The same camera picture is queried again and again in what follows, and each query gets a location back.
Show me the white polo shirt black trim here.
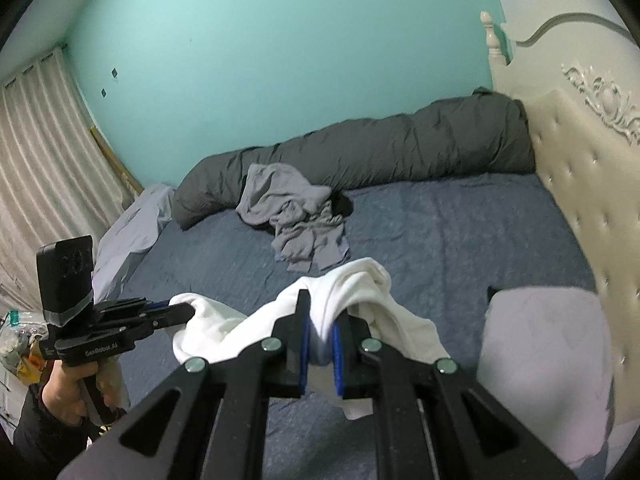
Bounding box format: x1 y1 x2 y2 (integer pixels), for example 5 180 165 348
167 258 448 420

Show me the stack of folded clothes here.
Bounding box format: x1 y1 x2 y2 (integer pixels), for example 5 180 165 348
476 287 615 479

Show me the person's left hand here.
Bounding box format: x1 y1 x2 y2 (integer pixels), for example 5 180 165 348
41 360 124 427

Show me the clutter on floor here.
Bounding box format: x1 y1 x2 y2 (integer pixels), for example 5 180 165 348
0 310 48 386

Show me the light grey blanket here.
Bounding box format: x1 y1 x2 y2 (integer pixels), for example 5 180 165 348
92 183 175 302

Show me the person's left dark sleeve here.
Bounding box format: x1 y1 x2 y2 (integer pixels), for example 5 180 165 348
1 385 90 479

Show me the striped beige curtain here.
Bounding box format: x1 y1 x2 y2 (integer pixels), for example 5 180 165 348
1 49 134 312

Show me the grey crumpled garment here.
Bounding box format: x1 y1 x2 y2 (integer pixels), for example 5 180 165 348
236 162 349 273

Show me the blue patterned bed sheet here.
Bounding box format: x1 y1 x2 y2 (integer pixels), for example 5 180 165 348
122 174 594 479

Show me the dark grey rolled duvet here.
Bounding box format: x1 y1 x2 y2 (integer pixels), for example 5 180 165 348
172 88 535 230

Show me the cream tufted headboard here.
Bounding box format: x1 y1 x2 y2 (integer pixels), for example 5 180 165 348
480 11 639 424

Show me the wooden frame by wall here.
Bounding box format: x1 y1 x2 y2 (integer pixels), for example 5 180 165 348
89 126 144 196

